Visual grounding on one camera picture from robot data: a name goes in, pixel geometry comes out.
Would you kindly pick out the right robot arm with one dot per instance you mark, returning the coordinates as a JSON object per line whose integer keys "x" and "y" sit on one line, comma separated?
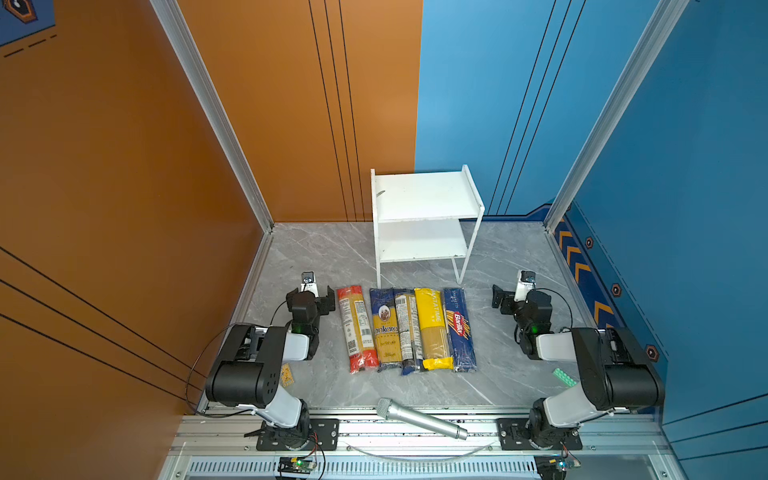
{"x": 615, "y": 373}

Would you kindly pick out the blue yellow spaghetti bag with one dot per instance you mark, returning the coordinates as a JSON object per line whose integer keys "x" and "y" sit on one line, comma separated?
{"x": 385, "y": 329}

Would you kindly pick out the blue Barilla spaghetti box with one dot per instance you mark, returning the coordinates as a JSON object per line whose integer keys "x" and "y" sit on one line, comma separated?
{"x": 459, "y": 329}

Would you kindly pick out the red spaghetti bag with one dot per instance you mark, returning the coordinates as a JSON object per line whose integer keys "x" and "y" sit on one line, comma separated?
{"x": 357, "y": 330}

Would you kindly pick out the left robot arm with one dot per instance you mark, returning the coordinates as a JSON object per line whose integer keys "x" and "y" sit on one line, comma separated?
{"x": 246, "y": 372}

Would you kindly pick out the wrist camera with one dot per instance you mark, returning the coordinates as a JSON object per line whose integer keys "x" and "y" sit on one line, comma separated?
{"x": 308, "y": 283}
{"x": 526, "y": 282}

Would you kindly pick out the green lego brick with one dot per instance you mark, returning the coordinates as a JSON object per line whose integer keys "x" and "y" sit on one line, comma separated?
{"x": 566, "y": 379}

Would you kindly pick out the white two-tier metal shelf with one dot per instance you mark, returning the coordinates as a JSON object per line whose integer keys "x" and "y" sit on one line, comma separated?
{"x": 425, "y": 217}

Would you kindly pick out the small yellow card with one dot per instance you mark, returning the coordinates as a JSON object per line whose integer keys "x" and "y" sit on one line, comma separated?
{"x": 286, "y": 376}

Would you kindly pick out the silver microphone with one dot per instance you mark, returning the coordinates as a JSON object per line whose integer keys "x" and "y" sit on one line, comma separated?
{"x": 391, "y": 410}

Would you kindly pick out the right circuit board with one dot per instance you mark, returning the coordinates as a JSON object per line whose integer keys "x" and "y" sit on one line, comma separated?
{"x": 551, "y": 468}

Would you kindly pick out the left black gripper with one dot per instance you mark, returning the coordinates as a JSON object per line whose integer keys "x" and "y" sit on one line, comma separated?
{"x": 324, "y": 302}

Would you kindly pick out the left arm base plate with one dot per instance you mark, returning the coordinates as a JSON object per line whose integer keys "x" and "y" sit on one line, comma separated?
{"x": 321, "y": 433}

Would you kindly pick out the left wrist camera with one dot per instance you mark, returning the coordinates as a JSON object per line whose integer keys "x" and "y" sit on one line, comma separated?
{"x": 308, "y": 283}

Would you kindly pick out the clear label spaghetti bag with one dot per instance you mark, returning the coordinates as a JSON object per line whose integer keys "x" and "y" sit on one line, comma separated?
{"x": 409, "y": 331}

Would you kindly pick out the aluminium front rail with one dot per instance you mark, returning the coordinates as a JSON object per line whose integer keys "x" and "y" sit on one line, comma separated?
{"x": 370, "y": 447}

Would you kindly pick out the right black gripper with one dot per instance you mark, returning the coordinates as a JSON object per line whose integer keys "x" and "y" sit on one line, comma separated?
{"x": 504, "y": 299}

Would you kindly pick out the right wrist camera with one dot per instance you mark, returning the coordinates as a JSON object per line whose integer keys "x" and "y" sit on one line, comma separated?
{"x": 526, "y": 282}

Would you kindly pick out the left green circuit board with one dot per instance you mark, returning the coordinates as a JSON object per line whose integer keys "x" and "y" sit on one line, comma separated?
{"x": 297, "y": 467}

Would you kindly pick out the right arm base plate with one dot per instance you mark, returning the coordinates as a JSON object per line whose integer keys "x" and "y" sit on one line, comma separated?
{"x": 517, "y": 434}

